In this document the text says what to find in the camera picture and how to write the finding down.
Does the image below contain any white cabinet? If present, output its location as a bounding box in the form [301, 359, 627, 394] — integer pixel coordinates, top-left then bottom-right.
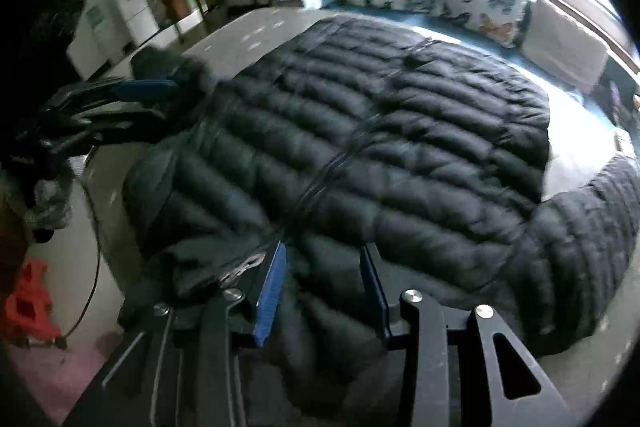
[110, 0, 157, 48]

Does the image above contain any pink floor mat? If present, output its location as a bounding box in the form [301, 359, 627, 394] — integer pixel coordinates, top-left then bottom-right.
[10, 332, 121, 425]

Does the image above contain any white water dispenser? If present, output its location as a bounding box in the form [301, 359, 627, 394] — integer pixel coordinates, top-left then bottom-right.
[86, 6, 132, 60]

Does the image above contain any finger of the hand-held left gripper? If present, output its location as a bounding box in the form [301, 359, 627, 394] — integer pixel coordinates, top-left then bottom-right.
[47, 103, 173, 145]
[45, 78, 180, 105]

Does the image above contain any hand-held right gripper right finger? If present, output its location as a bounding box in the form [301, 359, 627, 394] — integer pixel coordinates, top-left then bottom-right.
[360, 243, 576, 427]

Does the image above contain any plain grey cushion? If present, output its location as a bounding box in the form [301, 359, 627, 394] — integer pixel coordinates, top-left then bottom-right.
[521, 0, 609, 94]

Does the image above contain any black screen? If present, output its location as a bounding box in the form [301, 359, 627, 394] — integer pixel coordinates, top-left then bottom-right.
[30, 0, 87, 58]

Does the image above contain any black puffer jacket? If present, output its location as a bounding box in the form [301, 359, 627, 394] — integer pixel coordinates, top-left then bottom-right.
[117, 14, 640, 427]

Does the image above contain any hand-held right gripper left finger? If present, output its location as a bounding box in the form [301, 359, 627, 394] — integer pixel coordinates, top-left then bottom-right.
[65, 241, 288, 427]

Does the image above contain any red plastic stool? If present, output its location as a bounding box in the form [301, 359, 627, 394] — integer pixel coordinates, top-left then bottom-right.
[4, 258, 62, 344]

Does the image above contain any black cable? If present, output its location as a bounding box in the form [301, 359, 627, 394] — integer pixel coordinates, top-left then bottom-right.
[64, 146, 103, 344]

